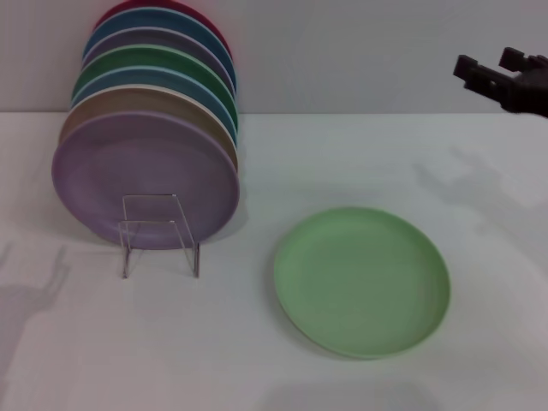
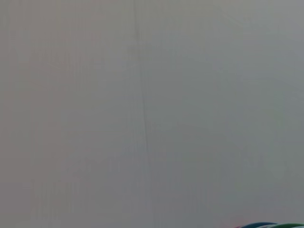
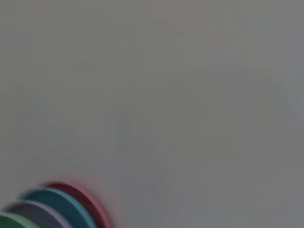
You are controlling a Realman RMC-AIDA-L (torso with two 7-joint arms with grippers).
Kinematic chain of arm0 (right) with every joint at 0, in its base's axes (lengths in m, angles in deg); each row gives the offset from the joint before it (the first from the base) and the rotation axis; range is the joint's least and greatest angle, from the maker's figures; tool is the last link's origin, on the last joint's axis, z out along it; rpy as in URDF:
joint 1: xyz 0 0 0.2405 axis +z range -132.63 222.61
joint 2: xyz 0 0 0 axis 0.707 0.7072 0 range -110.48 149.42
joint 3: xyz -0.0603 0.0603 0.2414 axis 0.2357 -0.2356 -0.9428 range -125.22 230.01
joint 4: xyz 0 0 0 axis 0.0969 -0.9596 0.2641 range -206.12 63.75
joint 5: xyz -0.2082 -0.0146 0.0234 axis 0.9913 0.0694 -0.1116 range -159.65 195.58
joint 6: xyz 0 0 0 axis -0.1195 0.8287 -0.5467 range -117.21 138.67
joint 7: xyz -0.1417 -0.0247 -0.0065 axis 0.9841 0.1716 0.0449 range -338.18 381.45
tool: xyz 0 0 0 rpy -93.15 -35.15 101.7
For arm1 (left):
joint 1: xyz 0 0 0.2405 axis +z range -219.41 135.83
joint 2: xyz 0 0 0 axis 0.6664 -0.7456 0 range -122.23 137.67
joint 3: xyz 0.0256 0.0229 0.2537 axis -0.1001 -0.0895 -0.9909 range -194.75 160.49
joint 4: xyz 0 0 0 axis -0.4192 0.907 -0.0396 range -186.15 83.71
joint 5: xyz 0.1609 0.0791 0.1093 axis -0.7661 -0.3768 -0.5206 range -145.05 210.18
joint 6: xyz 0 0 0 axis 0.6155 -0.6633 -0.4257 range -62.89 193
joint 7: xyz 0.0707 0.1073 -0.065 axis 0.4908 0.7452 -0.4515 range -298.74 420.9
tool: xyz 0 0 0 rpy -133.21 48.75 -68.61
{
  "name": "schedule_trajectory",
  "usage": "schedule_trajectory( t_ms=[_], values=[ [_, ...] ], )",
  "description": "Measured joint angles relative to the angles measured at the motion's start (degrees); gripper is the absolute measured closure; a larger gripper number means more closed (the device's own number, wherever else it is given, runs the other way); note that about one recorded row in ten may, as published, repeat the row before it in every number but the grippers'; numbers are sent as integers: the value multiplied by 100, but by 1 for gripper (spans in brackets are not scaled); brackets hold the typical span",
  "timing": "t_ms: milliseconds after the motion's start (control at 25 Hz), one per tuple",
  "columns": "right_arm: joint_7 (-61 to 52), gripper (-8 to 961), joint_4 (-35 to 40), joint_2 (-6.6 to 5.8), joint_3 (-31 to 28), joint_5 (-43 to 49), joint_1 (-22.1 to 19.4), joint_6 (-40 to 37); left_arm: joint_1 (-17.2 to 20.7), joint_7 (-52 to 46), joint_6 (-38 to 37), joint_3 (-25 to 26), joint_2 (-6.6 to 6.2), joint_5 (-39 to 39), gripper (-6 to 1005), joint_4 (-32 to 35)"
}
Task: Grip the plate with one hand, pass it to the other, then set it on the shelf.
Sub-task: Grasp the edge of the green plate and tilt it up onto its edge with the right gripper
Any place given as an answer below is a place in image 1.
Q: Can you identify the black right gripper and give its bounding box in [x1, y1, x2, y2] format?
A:
[452, 46, 548, 116]

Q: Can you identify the light green plate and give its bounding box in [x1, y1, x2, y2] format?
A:
[273, 205, 452, 360]

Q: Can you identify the dark green plate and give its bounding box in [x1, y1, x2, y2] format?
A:
[71, 43, 239, 125]

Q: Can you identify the grey purple plate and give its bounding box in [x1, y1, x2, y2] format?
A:
[80, 27, 237, 99]

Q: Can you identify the beige plate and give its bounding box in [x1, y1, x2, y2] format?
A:
[58, 84, 240, 172]

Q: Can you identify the lavender plate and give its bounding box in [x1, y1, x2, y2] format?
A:
[51, 110, 241, 252]

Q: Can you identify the red plate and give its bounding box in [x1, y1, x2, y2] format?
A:
[92, 0, 233, 61]

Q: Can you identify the metal wire plate rack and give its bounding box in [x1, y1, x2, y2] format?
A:
[117, 193, 201, 280]

